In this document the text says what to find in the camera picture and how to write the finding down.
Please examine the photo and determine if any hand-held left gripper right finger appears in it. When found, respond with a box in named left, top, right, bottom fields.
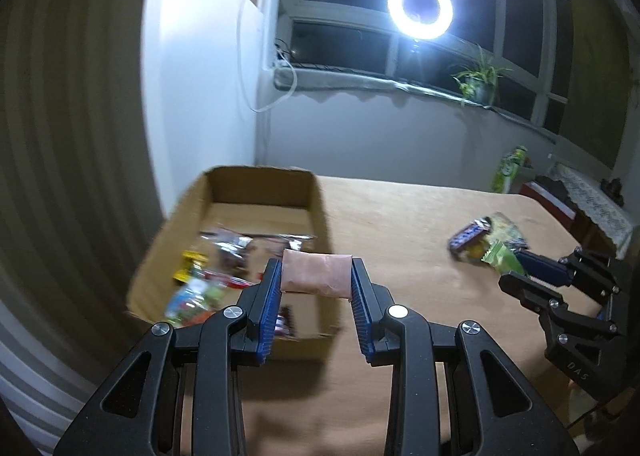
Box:
left=350, top=257, right=581, bottom=456

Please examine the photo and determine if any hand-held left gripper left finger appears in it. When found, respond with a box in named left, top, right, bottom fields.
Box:
left=52, top=257, right=283, bottom=456

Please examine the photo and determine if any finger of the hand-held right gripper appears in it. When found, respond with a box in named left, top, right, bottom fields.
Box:
left=517, top=247, right=622, bottom=298
left=499, top=272, right=623, bottom=346

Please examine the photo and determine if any green snack packet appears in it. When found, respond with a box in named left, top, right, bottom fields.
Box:
left=482, top=239, right=523, bottom=277

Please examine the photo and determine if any yellow snack packet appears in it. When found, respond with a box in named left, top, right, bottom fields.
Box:
left=457, top=239, right=493, bottom=263

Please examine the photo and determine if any red stick packet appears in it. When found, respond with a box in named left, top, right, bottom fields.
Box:
left=204, top=271, right=257, bottom=288

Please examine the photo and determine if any pink snack packet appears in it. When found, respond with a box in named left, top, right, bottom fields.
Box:
left=280, top=249, right=354, bottom=298

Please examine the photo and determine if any large dark blue chocolate bar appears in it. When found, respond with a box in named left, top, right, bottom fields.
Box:
left=447, top=217, right=493, bottom=253

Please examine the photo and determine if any green white candy packet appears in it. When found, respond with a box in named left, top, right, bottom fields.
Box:
left=162, top=281, right=228, bottom=329

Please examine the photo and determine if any yellow candy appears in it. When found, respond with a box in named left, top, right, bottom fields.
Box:
left=172, top=250, right=210, bottom=285

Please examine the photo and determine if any brown cardboard box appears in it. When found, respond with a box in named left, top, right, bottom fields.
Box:
left=125, top=165, right=346, bottom=362

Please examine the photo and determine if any white lace cloth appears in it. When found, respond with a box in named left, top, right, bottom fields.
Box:
left=550, top=163, right=636, bottom=257

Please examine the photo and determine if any green printed bag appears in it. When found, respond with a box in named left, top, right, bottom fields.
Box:
left=492, top=145, right=530, bottom=194

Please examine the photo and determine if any potted spider plant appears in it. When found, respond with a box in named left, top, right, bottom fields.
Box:
left=450, top=44, right=513, bottom=107

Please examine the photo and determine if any white cabinet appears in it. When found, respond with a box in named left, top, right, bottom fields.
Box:
left=142, top=0, right=266, bottom=222

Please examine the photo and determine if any white slatted panel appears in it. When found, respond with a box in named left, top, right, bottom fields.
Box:
left=0, top=0, right=166, bottom=437

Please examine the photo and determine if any white cable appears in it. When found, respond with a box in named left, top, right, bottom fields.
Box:
left=237, top=0, right=298, bottom=113

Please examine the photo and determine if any white ring light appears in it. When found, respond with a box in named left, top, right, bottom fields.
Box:
left=387, top=0, right=453, bottom=40

